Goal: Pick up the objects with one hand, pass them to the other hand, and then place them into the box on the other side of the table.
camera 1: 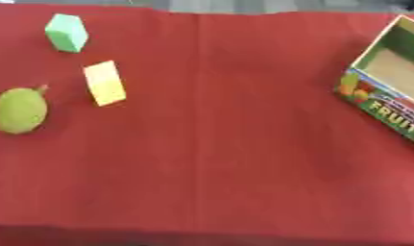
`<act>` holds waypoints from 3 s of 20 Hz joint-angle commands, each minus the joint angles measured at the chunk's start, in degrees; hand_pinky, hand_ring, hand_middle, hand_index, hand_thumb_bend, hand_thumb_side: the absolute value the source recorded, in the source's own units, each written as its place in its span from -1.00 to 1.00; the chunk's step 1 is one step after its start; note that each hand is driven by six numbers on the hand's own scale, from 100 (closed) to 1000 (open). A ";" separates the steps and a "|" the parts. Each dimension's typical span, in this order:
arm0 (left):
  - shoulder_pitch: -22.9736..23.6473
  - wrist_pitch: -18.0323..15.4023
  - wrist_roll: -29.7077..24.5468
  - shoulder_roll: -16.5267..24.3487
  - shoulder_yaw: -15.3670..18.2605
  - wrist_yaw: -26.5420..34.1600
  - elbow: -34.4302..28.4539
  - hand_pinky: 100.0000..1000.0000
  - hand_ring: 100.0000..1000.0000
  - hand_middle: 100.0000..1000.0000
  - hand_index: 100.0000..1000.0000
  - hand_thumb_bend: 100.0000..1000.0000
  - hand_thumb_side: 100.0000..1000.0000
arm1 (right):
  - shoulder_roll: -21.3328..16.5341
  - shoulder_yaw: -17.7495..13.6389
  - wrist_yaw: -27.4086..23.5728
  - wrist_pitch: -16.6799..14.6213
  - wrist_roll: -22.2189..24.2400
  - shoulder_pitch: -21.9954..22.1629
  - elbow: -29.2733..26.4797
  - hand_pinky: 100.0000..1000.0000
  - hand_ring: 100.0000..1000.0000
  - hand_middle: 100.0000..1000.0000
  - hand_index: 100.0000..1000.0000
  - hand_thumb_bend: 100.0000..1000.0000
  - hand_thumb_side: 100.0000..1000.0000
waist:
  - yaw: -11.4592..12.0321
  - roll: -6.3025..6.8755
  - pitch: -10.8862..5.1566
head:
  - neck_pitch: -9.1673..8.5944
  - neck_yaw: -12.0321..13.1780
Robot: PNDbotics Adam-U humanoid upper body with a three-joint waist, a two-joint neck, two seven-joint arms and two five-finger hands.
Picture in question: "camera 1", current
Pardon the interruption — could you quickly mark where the green hexagonal block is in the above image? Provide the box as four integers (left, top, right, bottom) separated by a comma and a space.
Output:
43, 12, 91, 54

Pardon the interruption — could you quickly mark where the green toy pear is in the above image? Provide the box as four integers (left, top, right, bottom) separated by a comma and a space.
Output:
0, 84, 51, 135

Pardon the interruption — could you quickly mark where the yellow rectangular block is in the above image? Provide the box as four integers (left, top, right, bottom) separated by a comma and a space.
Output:
82, 60, 130, 108

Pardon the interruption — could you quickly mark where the open printed cardboard box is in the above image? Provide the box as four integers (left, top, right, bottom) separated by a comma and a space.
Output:
332, 13, 414, 147

